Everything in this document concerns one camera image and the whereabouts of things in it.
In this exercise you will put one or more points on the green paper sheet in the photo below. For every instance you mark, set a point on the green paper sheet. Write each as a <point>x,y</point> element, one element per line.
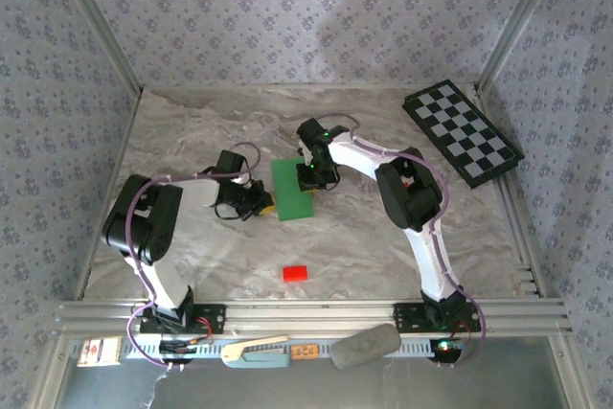
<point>289,200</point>

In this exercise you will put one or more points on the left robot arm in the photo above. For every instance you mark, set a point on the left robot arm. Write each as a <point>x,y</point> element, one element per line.
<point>163,279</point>

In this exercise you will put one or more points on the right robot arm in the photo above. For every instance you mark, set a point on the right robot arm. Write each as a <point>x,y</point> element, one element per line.
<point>431,260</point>

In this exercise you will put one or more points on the small red brick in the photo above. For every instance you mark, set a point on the small red brick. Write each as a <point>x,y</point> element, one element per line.
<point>295,273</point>

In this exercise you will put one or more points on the beige wooden tool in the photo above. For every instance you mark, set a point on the beige wooden tool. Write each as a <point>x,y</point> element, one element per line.
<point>258,343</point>

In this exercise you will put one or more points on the black grey checkerboard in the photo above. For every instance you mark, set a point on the black grey checkerboard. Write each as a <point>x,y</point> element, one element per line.
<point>462,133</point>

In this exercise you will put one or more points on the orange tag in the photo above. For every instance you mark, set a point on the orange tag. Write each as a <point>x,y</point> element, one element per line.
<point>304,351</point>

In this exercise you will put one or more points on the blue-grey flat tool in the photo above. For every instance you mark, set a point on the blue-grey flat tool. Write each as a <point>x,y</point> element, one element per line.
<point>263,360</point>

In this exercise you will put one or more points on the grey felt pouch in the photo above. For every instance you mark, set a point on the grey felt pouch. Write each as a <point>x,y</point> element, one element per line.
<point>366,347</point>

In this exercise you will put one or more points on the small box with red print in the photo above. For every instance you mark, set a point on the small box with red print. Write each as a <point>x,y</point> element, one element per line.
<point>98,351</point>

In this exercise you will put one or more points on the aluminium frame rail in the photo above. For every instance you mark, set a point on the aluminium frame rail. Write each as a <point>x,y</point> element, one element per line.
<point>311,318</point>

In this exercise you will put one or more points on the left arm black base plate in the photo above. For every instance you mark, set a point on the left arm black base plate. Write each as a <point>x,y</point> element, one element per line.
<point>215,319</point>

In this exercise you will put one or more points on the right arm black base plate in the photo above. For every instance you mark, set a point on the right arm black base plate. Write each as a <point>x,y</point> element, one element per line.
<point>407,318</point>

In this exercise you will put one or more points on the aluminium frame post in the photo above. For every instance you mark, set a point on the aluminium frame post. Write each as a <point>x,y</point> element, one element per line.
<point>522,21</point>
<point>96,21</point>

